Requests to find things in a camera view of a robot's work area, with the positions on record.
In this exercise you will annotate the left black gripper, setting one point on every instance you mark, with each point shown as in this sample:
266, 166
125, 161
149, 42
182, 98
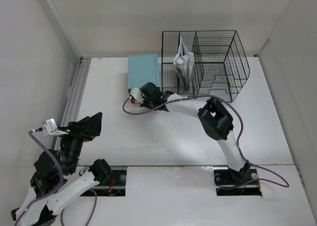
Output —
86, 128

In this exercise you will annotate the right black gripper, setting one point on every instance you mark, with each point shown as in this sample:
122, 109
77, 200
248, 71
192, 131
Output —
145, 104

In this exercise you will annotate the white instruction booklet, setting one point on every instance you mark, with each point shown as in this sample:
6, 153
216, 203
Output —
183, 64

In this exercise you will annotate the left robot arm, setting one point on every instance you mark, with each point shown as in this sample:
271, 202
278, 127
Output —
49, 193

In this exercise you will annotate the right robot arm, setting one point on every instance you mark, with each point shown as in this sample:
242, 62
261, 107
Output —
216, 121

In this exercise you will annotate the teal mini drawer cabinet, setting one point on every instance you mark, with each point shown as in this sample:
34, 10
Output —
142, 69

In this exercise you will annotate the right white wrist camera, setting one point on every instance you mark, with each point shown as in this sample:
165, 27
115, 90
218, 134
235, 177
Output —
136, 95

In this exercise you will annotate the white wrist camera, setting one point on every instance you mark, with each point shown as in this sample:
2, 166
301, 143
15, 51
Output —
49, 128
136, 95

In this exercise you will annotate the aluminium rail frame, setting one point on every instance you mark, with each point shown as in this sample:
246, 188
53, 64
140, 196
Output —
67, 99

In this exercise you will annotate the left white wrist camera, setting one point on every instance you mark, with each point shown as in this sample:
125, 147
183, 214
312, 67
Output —
49, 128

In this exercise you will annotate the black wire mesh organizer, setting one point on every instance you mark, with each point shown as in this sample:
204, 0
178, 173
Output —
220, 63

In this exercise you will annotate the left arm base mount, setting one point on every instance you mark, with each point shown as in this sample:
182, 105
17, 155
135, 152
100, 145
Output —
115, 187

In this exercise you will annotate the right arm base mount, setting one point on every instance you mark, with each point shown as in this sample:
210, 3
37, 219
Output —
227, 186

